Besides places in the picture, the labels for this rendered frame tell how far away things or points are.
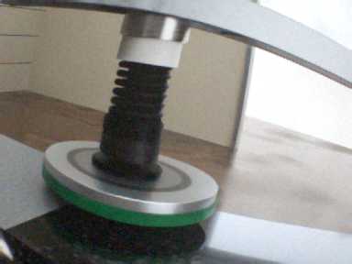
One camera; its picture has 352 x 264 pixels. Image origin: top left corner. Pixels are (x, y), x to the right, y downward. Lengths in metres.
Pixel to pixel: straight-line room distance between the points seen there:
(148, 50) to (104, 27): 5.84
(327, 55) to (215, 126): 5.03
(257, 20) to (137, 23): 0.13
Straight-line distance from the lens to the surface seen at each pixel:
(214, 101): 5.53
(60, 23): 6.92
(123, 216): 0.43
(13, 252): 0.38
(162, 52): 0.48
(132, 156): 0.49
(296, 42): 0.52
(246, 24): 0.48
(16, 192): 0.50
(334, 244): 0.55
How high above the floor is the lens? 1.02
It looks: 10 degrees down
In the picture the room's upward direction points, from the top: 12 degrees clockwise
